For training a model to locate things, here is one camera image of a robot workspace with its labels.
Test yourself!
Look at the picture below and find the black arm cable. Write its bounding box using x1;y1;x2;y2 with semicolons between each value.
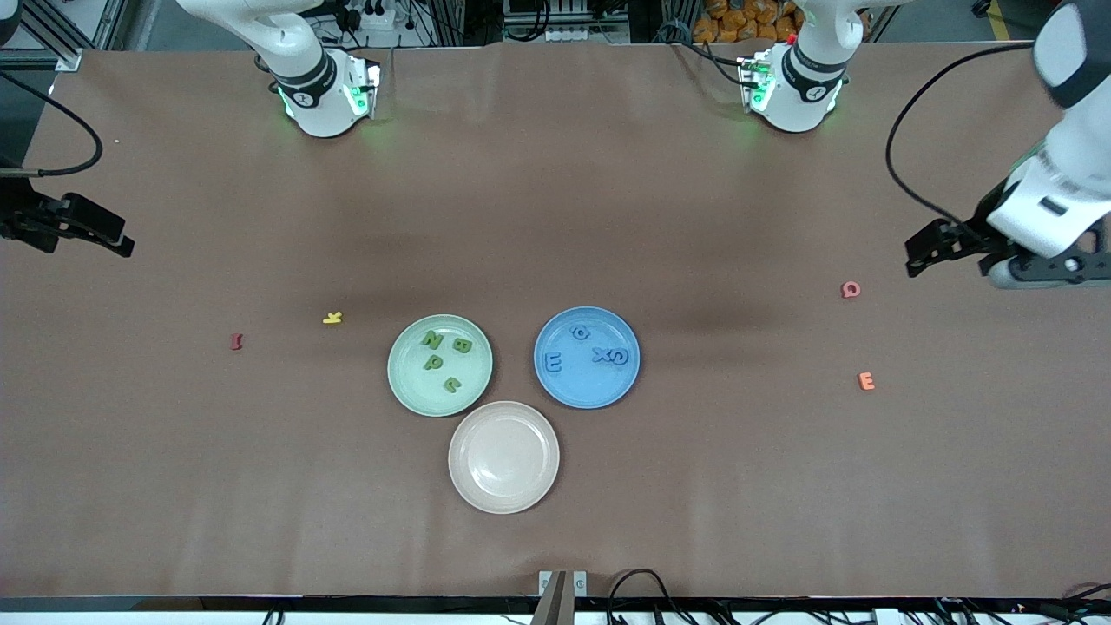
884;40;1038;228
0;71;104;178

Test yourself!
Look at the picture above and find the blue plate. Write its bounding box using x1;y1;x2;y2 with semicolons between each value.
533;306;641;410

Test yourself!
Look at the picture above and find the brown table cover sheet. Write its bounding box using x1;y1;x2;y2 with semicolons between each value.
0;42;1111;600

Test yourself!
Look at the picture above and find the grey metal bracket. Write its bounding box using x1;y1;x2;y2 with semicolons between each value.
538;569;588;625

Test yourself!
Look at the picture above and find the aluminium frame profile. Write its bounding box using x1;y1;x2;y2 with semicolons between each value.
17;0;131;72

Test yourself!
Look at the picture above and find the base connector box green light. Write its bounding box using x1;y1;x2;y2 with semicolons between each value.
736;54;775;114
345;56;383;120

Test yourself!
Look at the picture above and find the orange snack bag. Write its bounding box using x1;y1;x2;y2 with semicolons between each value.
694;0;804;44

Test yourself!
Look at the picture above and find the pink plate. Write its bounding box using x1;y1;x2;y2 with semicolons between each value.
448;400;561;516

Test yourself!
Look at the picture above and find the black table edge rail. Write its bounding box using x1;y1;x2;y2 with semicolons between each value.
0;595;1111;615

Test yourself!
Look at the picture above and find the black cable bundle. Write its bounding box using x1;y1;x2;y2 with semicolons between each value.
933;583;1111;625

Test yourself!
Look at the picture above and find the black cable loop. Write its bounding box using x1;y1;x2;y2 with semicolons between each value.
606;568;695;625

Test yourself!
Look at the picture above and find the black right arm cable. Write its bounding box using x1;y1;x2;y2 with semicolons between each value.
0;71;104;178

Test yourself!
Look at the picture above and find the green plate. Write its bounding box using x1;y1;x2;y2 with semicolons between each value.
387;313;494;418

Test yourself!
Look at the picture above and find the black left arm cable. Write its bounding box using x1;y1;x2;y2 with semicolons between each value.
884;40;1038;228

